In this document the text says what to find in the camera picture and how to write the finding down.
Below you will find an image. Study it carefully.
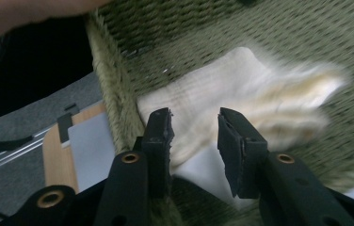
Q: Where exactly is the black table corner bracket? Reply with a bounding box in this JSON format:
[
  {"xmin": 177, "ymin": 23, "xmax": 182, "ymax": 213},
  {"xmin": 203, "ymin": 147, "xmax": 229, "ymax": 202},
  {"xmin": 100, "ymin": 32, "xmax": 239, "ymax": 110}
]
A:
[{"xmin": 56, "ymin": 103, "xmax": 81, "ymax": 144}]

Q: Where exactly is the cream printed cloth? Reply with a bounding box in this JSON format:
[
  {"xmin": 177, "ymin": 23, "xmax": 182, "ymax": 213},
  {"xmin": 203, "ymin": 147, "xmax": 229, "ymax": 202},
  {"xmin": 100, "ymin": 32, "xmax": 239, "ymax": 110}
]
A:
[{"xmin": 137, "ymin": 46, "xmax": 347, "ymax": 208}]

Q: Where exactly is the metal floor rail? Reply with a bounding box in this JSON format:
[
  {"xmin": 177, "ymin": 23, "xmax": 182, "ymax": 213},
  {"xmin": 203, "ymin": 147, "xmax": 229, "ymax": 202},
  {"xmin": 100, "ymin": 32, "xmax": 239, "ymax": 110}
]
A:
[{"xmin": 0, "ymin": 126, "xmax": 54, "ymax": 177}]

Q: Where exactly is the light blue table mat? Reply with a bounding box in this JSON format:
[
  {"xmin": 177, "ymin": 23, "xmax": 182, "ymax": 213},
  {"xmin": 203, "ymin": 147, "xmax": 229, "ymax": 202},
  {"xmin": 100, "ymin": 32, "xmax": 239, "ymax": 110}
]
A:
[{"xmin": 67, "ymin": 111, "xmax": 117, "ymax": 193}]

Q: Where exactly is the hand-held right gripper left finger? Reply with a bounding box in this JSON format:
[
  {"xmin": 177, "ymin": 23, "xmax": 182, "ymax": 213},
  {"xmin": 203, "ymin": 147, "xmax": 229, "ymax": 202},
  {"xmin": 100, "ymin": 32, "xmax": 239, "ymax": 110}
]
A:
[{"xmin": 140, "ymin": 107, "xmax": 175, "ymax": 199}]

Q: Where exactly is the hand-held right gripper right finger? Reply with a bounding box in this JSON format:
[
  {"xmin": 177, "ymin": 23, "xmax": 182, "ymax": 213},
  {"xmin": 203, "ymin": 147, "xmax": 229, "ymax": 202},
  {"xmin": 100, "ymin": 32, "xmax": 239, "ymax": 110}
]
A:
[{"xmin": 217, "ymin": 106, "xmax": 268, "ymax": 200}]

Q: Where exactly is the green woven basket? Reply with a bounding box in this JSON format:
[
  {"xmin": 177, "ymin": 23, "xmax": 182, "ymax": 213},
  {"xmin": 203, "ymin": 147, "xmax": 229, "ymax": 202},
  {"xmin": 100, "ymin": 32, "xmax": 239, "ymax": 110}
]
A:
[{"xmin": 84, "ymin": 0, "xmax": 354, "ymax": 226}]

